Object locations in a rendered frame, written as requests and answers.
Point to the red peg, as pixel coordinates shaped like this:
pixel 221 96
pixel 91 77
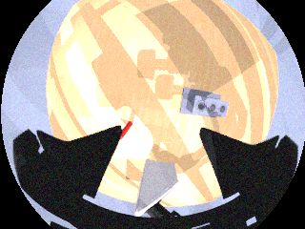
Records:
pixel 126 128

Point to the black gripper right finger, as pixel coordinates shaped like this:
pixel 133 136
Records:
pixel 233 161

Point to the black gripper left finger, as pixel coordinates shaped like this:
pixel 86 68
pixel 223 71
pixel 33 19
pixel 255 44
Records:
pixel 86 159

